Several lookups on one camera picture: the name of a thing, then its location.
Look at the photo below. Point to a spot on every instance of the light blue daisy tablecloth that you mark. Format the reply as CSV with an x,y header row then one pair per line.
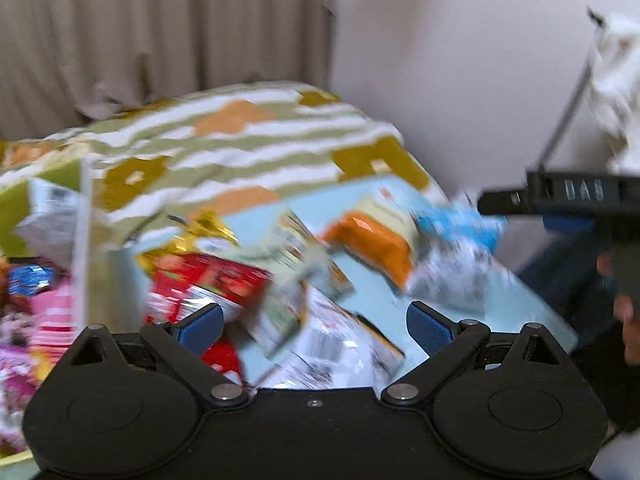
x,y
500,320

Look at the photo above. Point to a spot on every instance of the red snack packet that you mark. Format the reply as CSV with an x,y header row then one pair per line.
x,y
200,280

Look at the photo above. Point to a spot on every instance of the orange snack packet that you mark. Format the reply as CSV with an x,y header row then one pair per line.
x,y
372,247

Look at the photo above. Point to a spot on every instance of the person's leg in jeans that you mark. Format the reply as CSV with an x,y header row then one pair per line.
x,y
560,272

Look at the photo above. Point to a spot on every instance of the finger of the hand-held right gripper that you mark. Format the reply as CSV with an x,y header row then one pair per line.
x,y
502,201
567,222

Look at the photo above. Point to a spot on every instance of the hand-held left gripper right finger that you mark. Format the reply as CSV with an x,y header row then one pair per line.
x,y
430,327

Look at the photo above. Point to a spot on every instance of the lilac pink snack packet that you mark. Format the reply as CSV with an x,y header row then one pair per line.
x,y
15,385

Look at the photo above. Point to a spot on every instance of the green beige snack packet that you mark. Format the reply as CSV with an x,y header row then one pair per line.
x,y
295,260

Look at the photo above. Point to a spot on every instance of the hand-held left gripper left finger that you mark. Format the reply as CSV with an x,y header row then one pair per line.
x,y
202,329

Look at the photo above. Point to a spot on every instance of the gold foil snack packet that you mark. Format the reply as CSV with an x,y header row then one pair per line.
x,y
200,237

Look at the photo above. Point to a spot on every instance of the beige curtain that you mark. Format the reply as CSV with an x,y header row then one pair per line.
x,y
150,30

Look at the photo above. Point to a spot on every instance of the floral striped blanket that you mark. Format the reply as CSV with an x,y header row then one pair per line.
x,y
260,160

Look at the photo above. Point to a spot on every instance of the light blue snack packet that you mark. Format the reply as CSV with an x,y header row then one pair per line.
x,y
457,225

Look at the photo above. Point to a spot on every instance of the pink striped snack packet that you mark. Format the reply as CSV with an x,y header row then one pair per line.
x,y
55,312

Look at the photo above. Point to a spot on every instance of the person's right hand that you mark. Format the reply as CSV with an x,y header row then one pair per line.
x,y
630,325

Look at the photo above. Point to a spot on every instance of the yellow-green cardboard box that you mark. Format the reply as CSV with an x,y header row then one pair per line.
x,y
82,260

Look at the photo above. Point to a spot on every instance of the white cloth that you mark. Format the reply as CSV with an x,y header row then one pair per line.
x,y
617,70

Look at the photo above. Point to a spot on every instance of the blue white snack packet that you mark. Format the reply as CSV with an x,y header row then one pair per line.
x,y
29,281

